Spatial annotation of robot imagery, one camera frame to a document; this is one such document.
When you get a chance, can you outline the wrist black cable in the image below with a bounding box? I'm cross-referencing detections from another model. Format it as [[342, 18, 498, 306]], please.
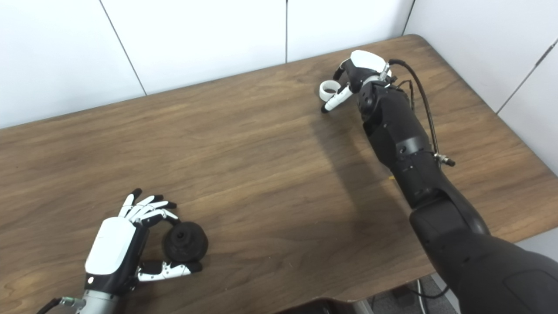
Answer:
[[36, 297, 85, 314], [388, 59, 456, 167]]

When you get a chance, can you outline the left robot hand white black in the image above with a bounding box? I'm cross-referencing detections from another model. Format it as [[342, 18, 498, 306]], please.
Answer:
[[81, 188, 203, 314]]

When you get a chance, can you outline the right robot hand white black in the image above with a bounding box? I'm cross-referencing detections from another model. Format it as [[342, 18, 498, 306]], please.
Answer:
[[321, 50, 393, 114]]

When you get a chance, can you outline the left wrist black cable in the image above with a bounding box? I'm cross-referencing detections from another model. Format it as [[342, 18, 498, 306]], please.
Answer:
[[36, 297, 85, 314]]

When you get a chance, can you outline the white ring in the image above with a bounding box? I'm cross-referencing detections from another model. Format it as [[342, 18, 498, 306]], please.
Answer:
[[319, 80, 341, 102]]

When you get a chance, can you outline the black floor cable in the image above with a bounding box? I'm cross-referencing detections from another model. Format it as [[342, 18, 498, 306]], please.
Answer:
[[392, 281, 450, 302]]

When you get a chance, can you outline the round black part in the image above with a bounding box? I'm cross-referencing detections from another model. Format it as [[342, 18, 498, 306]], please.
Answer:
[[161, 222, 209, 263]]

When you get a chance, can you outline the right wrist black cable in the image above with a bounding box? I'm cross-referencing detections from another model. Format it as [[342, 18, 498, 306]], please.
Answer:
[[388, 59, 456, 167]]

